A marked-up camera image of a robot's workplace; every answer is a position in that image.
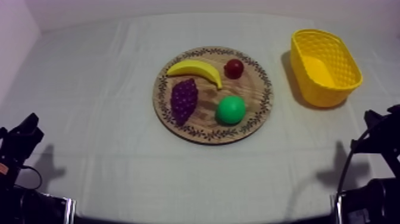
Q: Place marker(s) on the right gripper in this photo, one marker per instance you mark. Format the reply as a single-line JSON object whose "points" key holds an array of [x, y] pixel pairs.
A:
{"points": [[382, 134]]}

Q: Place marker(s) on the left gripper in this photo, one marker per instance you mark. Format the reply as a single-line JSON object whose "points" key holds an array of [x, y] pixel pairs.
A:
{"points": [[17, 142]]}

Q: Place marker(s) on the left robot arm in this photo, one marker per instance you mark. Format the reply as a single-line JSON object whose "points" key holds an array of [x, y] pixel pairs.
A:
{"points": [[22, 206]]}

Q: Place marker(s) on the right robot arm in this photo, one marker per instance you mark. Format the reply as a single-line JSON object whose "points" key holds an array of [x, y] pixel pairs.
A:
{"points": [[372, 200]]}

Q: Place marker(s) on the yellow plastic basket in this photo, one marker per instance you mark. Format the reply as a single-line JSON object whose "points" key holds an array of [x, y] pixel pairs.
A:
{"points": [[325, 68]]}

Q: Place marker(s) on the round wooden board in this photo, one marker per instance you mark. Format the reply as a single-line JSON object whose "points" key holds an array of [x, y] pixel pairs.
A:
{"points": [[212, 95]]}

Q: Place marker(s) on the yellow toy banana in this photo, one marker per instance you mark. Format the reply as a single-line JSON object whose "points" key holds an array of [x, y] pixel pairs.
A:
{"points": [[196, 70]]}

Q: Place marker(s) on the silver metal bar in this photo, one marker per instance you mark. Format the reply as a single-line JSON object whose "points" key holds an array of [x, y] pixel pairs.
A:
{"points": [[69, 210]]}

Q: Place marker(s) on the green toy pear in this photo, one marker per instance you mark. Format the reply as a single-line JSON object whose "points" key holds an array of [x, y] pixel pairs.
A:
{"points": [[231, 110]]}

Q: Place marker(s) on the small red fruit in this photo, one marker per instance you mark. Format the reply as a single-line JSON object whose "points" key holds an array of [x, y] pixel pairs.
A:
{"points": [[234, 68]]}

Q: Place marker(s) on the purple toy grapes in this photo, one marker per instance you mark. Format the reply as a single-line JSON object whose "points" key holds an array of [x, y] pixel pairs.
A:
{"points": [[183, 100]]}

